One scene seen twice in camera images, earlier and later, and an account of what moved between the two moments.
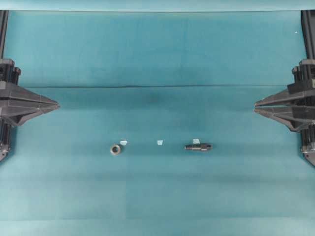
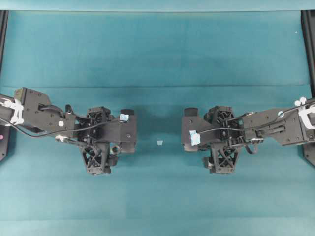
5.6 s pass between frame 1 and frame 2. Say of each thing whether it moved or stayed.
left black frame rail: stayed
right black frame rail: stayed
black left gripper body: moved
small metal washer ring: stayed
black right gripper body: moved
